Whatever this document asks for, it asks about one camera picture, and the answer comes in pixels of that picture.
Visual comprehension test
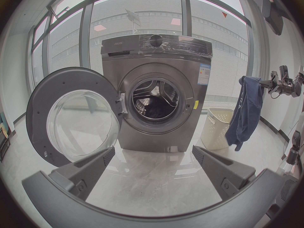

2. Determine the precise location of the dark blue garment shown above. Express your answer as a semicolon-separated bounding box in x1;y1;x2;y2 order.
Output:
225;76;264;151

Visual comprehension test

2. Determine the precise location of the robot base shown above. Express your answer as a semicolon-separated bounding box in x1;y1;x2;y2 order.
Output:
266;173;301;221

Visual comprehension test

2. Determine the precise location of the window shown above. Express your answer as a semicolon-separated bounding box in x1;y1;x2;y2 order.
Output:
30;0;253;115

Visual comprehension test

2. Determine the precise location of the washing machine door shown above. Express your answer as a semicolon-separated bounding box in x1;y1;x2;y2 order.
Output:
25;66;129;168

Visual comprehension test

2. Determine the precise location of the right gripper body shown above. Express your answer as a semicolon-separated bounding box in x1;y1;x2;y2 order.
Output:
268;71;282;95

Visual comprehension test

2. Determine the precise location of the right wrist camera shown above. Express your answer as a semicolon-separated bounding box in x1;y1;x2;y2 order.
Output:
279;65;289;80

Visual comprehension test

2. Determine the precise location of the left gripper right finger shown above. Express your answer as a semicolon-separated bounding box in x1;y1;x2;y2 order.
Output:
192;145;256;201

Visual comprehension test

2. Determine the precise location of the grey washing machine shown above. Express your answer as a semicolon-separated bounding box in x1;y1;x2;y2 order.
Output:
100;34;213;153

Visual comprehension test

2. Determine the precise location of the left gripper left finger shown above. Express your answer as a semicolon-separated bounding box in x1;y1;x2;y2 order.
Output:
48;146;116;201

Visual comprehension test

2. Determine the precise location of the cream laundry basket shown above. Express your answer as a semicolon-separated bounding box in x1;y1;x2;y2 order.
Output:
200;108;234;150

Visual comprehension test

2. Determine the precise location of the heap of dark clothes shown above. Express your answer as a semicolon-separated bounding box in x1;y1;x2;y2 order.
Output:
145;96;177;119

